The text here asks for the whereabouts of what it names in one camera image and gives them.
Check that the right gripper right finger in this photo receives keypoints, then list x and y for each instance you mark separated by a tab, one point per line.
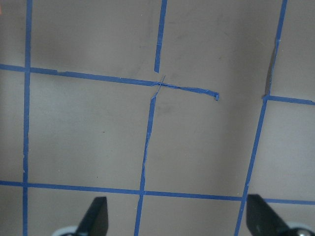
261	219

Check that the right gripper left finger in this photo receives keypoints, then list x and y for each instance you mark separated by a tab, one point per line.
95	221

